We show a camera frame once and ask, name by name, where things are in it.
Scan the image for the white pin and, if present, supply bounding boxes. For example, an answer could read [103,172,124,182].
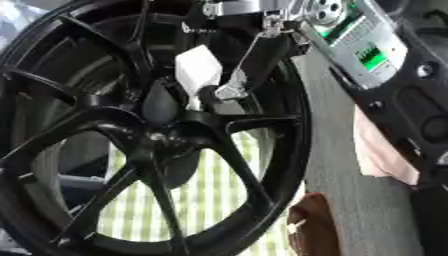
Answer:
[173,44,224,111]

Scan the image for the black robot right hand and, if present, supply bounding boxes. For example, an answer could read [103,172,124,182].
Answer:
[127,0,312,126]

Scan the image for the pale pink cloth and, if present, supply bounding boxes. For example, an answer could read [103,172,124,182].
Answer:
[351,105,422,186]

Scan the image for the brown wooden object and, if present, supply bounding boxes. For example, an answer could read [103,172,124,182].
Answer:
[285,191,345,256]

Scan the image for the black spoked wheel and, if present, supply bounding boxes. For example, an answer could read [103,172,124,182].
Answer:
[0,0,315,256]

